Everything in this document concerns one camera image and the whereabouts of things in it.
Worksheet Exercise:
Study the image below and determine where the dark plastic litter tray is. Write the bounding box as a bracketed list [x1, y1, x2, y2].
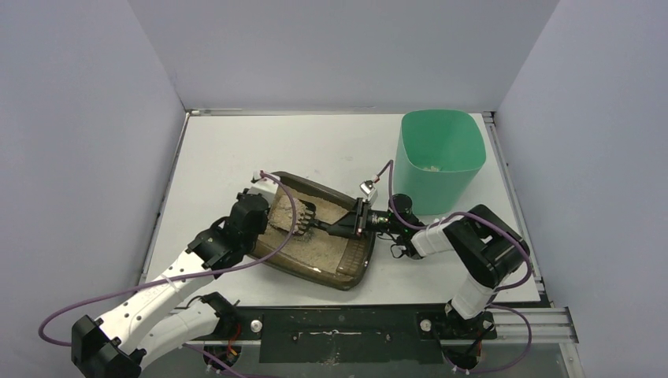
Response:
[265, 171, 376, 291]

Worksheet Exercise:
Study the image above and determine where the black slotted litter scoop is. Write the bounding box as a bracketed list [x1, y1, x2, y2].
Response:
[291, 199, 337, 236]

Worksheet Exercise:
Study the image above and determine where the green plastic bin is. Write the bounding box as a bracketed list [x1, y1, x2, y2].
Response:
[392, 109, 487, 216]

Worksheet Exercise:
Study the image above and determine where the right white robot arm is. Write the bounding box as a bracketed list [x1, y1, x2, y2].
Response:
[313, 194, 533, 321]

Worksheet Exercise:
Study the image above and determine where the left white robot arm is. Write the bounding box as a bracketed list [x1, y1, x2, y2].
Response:
[71, 194, 269, 377]

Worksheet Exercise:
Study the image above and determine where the beige cat litter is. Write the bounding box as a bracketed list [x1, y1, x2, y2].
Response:
[251, 188, 364, 275]

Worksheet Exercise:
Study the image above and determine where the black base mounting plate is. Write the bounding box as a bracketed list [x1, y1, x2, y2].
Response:
[200, 304, 497, 365]

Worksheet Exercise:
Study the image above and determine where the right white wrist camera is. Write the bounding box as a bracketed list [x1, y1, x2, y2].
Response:
[359, 180, 378, 206]

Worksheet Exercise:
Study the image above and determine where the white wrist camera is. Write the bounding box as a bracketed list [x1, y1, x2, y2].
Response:
[359, 180, 378, 206]
[248, 171, 280, 201]

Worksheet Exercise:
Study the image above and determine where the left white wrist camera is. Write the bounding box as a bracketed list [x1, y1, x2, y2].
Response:
[248, 171, 280, 201]

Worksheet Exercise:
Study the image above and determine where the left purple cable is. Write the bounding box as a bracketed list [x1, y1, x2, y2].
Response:
[38, 171, 299, 348]

